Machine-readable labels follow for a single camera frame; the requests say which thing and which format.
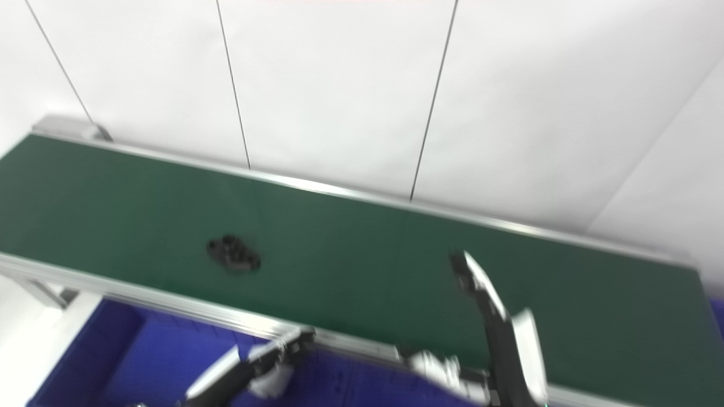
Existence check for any white cylindrical plastic part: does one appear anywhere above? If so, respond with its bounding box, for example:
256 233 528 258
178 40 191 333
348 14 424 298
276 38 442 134
249 362 293 400

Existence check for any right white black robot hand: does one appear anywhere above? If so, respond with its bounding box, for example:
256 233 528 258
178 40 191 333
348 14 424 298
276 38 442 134
398 250 550 407

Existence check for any aluminium conveyor support leg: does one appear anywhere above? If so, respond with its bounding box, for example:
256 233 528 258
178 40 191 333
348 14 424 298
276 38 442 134
11 276 80 309

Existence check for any grey conveyor end housing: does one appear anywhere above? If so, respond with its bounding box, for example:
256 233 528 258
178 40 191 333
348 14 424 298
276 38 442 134
31 115 114 142

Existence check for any green conveyor belt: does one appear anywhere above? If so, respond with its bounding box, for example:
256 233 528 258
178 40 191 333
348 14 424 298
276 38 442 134
0 116 724 407

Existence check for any blue plastic bin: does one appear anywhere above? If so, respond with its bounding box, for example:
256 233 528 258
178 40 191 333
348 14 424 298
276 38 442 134
25 298 340 407
704 295 724 331
294 345 487 407

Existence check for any black plastic machine part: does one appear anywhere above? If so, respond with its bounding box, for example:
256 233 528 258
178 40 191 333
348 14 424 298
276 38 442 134
206 234 262 274

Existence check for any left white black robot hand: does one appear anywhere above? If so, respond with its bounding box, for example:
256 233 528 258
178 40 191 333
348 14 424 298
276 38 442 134
181 328 315 407

